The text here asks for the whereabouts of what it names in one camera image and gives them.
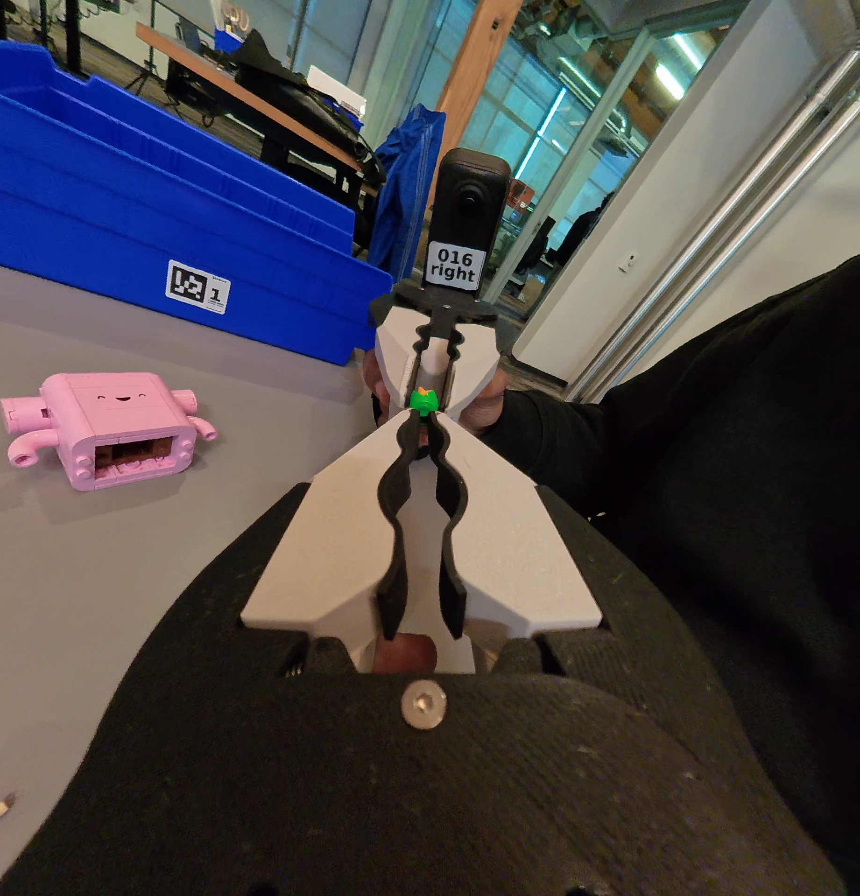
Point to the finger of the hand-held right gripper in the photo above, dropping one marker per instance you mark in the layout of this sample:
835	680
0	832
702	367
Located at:
475	371
395	357

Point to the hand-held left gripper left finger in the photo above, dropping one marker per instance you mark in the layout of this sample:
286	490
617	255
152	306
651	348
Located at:
318	553

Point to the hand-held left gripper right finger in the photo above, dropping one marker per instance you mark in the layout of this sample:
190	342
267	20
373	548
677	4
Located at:
528	560

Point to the pink brick figure pot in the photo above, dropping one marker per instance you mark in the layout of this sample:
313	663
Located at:
115	427

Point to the person's right forearm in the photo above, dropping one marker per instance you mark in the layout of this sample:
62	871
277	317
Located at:
647	455

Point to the person's right hand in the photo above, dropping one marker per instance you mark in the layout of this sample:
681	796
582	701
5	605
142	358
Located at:
489	409

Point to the blue cloth bag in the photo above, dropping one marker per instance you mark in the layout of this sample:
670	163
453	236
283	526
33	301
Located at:
402	196

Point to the wooden ceiling beam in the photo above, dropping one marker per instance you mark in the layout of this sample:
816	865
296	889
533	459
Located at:
472	84

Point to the black bag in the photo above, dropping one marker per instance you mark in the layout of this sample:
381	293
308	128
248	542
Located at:
297	91

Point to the wooden table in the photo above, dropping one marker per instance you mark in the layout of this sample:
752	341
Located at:
248	98

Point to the blue storage bin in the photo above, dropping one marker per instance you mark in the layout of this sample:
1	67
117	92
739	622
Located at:
157	224

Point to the black jacket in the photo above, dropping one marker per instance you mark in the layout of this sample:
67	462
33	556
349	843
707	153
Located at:
787	700

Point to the white wall switch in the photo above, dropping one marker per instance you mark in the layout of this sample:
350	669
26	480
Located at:
629	261

